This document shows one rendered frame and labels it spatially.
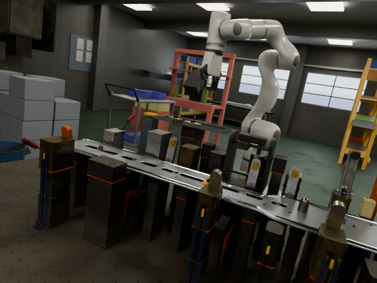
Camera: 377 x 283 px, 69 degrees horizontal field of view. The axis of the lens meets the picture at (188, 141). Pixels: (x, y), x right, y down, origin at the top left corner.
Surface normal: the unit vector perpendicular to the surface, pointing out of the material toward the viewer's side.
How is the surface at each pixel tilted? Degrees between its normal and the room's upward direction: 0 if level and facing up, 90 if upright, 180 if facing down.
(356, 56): 90
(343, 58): 90
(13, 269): 0
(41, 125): 90
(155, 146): 90
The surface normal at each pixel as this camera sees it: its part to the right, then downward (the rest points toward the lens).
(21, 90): -0.55, 0.09
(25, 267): 0.16, -0.96
